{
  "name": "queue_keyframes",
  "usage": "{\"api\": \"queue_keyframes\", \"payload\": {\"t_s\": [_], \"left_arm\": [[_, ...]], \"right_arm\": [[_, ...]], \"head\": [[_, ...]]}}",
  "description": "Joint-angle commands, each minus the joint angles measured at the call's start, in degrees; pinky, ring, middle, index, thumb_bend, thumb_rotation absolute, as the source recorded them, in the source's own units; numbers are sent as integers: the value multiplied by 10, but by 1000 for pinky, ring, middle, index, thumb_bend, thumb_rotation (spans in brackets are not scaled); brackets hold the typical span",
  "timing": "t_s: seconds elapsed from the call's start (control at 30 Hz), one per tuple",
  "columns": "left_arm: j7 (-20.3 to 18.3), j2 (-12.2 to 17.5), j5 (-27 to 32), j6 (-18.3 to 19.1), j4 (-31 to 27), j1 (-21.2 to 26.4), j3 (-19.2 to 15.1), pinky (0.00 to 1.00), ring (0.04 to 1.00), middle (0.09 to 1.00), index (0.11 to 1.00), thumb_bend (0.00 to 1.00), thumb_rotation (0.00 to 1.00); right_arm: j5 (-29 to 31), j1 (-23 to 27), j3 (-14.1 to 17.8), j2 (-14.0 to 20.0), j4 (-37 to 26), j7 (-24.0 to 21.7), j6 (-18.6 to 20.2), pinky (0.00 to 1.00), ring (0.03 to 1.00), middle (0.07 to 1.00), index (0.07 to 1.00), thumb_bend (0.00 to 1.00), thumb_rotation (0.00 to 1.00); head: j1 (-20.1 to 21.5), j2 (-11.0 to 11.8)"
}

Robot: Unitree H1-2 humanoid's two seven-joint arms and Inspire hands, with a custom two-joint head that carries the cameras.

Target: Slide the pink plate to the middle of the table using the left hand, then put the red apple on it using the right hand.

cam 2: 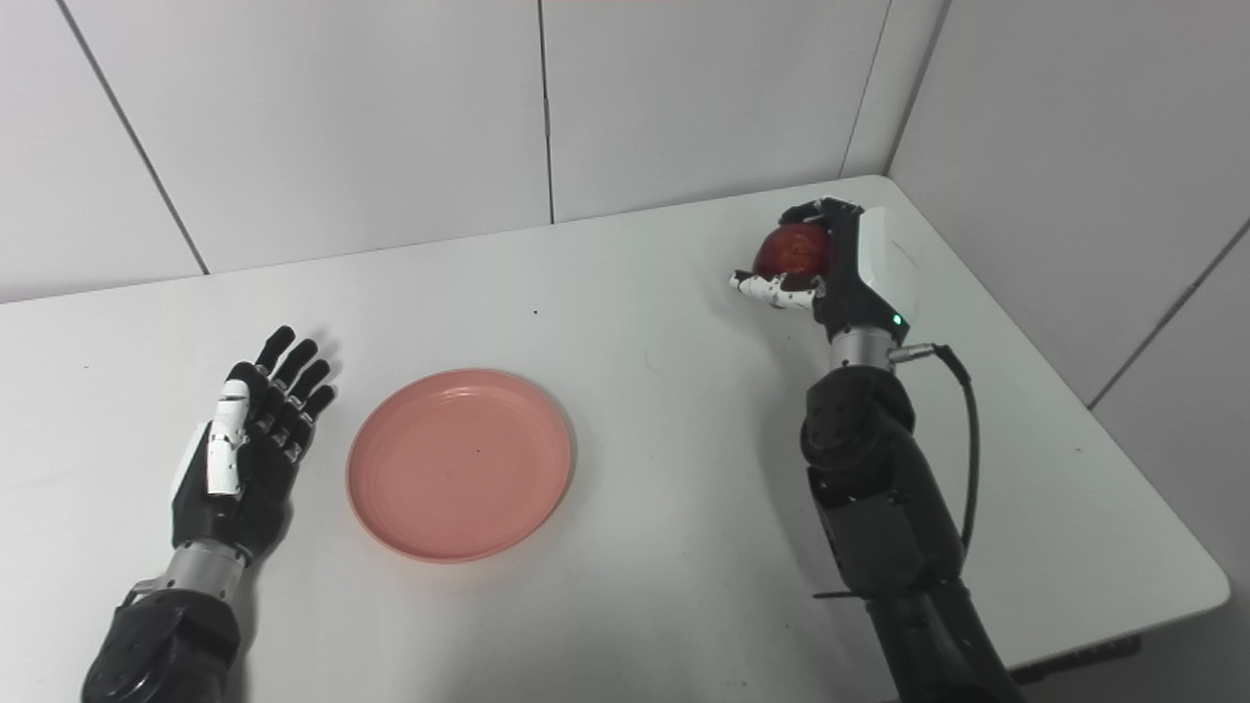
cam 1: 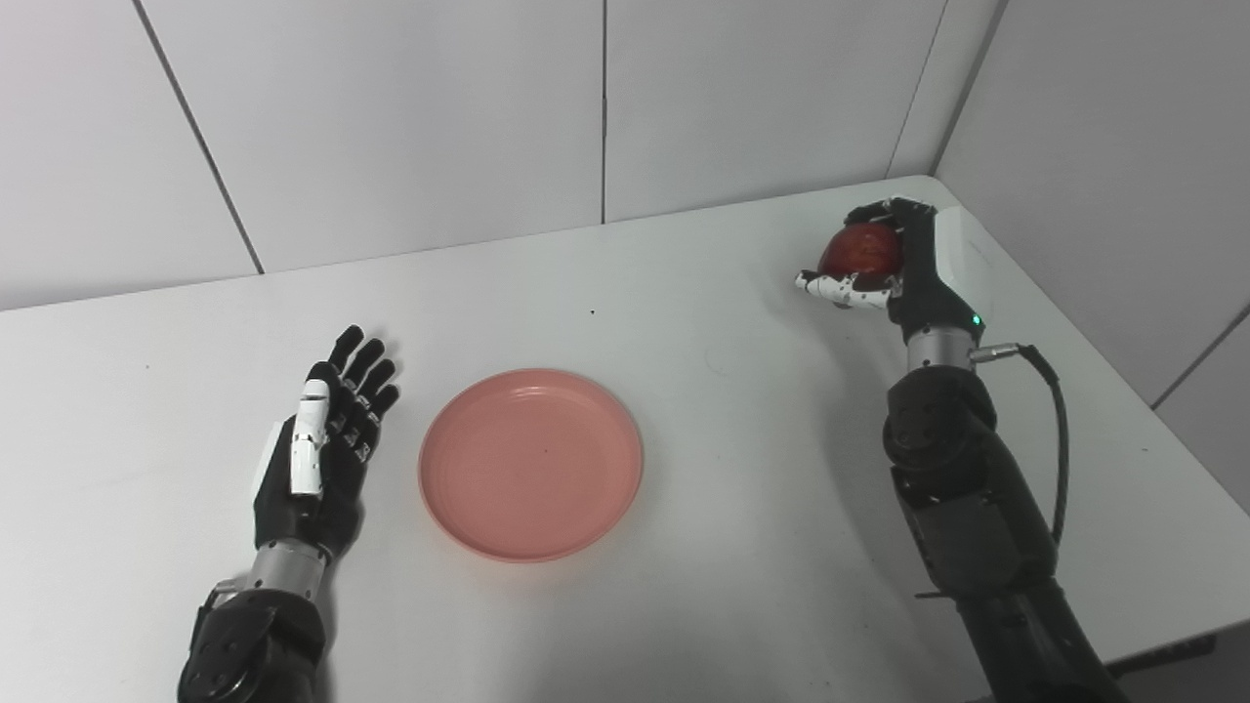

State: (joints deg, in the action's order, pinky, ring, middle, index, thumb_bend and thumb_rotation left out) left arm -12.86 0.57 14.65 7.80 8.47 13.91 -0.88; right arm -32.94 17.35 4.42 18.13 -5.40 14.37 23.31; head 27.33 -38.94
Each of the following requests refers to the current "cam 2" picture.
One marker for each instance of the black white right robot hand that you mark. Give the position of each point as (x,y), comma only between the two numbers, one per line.
(859,283)

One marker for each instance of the red apple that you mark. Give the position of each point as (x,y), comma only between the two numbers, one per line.
(789,252)

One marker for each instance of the pink round plate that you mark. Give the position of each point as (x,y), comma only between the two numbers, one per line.
(459,466)

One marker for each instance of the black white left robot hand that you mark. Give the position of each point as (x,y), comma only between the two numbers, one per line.
(249,498)

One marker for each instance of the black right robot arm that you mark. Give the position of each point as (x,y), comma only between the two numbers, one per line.
(879,508)

